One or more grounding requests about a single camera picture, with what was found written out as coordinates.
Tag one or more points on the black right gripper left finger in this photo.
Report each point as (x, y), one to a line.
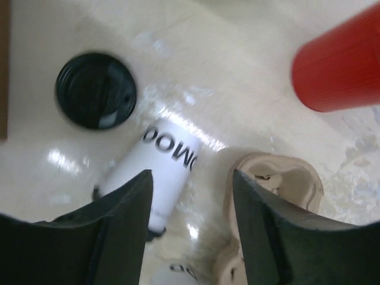
(100, 243)

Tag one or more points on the stack of white paper cups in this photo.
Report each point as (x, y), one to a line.
(175, 273)

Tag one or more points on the red straw holder cup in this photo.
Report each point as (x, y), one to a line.
(340, 69)

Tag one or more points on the black coffee cup lid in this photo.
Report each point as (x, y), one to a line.
(151, 234)
(96, 91)

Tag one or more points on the brown pulp cup carrier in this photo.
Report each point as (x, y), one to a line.
(291, 178)

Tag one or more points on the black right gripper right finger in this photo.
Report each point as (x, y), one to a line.
(285, 244)

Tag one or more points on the white paper coffee cup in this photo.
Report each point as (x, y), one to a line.
(170, 152)

